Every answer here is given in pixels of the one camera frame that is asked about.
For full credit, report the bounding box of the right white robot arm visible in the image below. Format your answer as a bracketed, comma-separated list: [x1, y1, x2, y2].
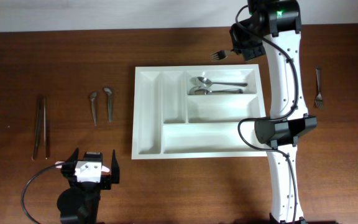
[231, 1, 317, 223]

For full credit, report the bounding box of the small steel spoon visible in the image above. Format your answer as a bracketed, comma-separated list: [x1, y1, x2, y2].
[89, 91, 98, 126]
[104, 87, 113, 123]

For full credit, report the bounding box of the left small steel spoon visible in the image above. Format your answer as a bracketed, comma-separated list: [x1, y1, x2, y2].
[89, 91, 98, 126]

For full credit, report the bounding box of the steel fork farther right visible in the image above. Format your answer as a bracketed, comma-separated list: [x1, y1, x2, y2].
[314, 66, 324, 110]

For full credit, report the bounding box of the right steel chopstick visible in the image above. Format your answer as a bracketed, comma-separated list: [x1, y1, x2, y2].
[44, 96, 50, 159]

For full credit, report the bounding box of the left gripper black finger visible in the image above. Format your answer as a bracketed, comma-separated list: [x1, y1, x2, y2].
[61, 148, 79, 174]
[111, 150, 120, 184]

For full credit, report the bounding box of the white plastic cutlery tray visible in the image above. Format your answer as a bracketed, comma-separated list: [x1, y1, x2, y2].
[132, 64, 266, 159]

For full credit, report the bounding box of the right small steel spoon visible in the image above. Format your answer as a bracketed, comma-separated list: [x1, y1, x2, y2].
[104, 87, 113, 123]

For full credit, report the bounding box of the steel fork nearer tray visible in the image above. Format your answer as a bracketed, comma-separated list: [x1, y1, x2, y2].
[210, 49, 234, 62]

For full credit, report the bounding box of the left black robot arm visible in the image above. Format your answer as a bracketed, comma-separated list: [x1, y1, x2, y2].
[55, 149, 120, 223]

